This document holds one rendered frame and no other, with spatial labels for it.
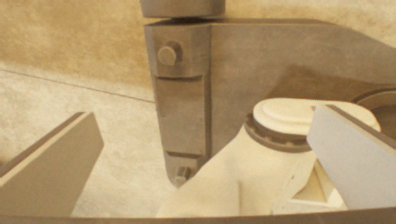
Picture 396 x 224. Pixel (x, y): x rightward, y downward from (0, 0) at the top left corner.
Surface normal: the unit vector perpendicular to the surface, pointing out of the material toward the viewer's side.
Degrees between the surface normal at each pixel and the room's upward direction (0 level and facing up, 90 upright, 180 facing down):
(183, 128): 0
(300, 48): 0
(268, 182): 90
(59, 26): 0
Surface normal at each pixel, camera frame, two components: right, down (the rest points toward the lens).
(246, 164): -0.04, -0.87
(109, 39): -0.19, 0.50
